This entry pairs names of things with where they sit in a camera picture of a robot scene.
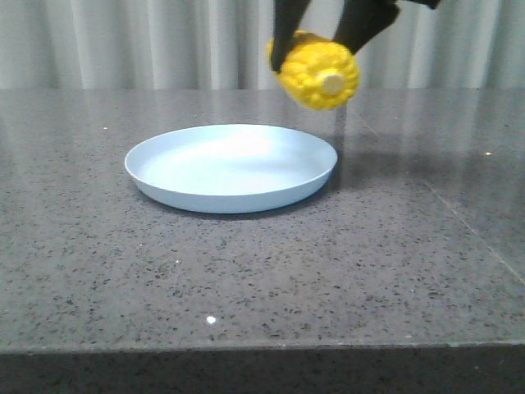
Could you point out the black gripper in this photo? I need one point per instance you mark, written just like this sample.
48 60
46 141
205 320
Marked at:
362 20

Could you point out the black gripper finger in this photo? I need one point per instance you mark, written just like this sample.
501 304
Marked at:
287 17

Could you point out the yellow corn cob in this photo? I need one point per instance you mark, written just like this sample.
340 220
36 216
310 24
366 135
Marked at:
318 73

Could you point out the light blue round plate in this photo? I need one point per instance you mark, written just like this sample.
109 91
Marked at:
231 168

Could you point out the white pleated curtain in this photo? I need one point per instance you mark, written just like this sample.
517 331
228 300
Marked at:
221 45

